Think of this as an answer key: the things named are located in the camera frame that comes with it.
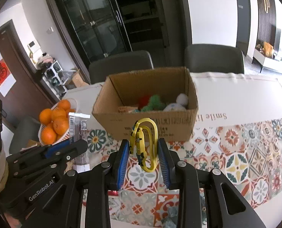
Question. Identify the orange bag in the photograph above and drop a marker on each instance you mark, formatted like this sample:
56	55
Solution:
268	48

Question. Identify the brown entrance door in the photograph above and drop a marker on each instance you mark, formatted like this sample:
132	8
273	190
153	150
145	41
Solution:
24	71

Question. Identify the white low cabinet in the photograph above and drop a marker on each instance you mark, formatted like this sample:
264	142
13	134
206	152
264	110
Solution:
269	63

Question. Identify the brown cardboard box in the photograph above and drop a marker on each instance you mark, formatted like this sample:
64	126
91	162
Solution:
179	123

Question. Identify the gold foil packet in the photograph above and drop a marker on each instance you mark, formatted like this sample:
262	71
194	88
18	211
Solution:
126	109

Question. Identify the red and white door poster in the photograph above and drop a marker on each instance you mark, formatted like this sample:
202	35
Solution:
0	73

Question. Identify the black framed glass sliding door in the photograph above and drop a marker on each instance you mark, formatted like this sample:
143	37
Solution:
95	28

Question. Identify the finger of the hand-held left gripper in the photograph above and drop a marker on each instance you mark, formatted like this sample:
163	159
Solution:
69	153
57	148

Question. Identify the patterned tile table runner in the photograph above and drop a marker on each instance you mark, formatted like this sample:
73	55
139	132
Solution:
250	159

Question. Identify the small open cardboard box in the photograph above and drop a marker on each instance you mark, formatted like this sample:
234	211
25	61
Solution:
80	79

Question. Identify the white plush toy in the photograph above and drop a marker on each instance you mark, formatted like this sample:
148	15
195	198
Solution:
181	99

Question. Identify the dark slatted wall panel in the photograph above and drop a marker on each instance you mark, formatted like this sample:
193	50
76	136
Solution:
260	28

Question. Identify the dark grey dining chair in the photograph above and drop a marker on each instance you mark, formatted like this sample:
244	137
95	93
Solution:
214	59
122	66
24	128

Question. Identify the red plush strawberry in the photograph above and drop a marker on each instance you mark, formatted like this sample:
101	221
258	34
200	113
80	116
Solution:
144	100

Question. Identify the white intercom panel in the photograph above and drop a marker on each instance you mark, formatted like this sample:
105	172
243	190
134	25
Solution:
34	46

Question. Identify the gold wall ornament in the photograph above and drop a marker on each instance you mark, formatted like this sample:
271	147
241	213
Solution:
266	1

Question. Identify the white cube shoe rack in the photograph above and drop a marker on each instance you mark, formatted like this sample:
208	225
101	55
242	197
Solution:
55	78

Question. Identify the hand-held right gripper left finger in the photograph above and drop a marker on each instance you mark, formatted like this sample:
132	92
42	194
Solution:
120	168

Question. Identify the purple snack bar packet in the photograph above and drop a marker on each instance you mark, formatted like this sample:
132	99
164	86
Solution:
80	128

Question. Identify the white ribbed fruit basket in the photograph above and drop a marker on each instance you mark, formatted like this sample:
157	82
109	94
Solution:
75	102

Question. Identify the pile of oranges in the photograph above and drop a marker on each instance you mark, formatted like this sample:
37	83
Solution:
60	125

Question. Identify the white light switch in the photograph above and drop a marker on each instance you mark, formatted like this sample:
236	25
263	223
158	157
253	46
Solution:
50	30

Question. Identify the pink cloth pile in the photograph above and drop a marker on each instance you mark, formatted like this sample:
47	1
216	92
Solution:
45	63

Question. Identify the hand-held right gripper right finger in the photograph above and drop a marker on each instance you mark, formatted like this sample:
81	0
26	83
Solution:
166	168

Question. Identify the dark grey interior door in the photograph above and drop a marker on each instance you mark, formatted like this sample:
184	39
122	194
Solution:
242	16

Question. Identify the green plush toy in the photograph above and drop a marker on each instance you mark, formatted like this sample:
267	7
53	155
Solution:
155	102

